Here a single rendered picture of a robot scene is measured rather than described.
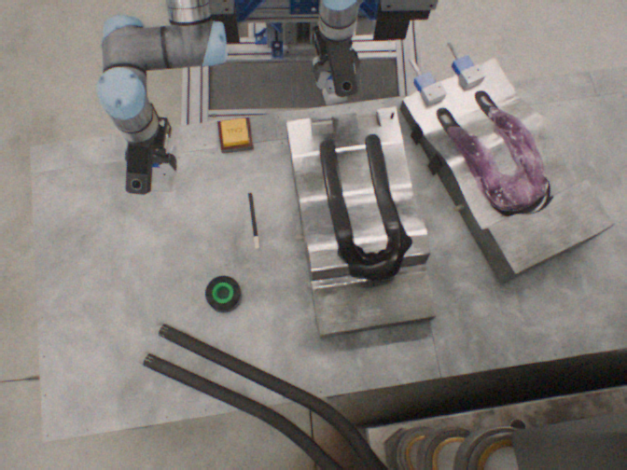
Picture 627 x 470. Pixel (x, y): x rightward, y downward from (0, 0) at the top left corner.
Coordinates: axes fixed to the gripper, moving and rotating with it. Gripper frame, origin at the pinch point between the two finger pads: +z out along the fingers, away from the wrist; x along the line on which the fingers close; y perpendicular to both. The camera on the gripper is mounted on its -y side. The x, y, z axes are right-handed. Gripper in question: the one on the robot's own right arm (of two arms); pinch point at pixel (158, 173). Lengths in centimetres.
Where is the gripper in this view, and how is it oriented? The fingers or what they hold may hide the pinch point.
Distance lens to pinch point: 148.5
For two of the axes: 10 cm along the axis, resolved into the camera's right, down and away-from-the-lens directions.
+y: 0.9, -9.6, 2.8
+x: -10.0, -0.9, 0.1
